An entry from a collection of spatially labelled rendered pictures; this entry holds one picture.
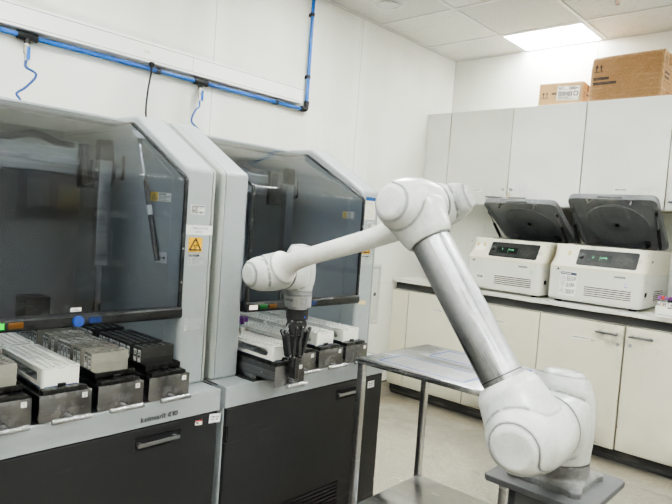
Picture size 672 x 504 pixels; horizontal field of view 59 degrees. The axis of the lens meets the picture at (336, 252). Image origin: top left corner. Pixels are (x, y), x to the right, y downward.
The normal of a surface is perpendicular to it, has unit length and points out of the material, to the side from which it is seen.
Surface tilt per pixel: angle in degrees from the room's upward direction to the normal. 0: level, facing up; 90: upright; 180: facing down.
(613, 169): 90
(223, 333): 90
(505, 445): 95
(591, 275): 90
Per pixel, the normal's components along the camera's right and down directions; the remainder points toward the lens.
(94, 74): 0.73, 0.09
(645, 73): -0.71, -0.01
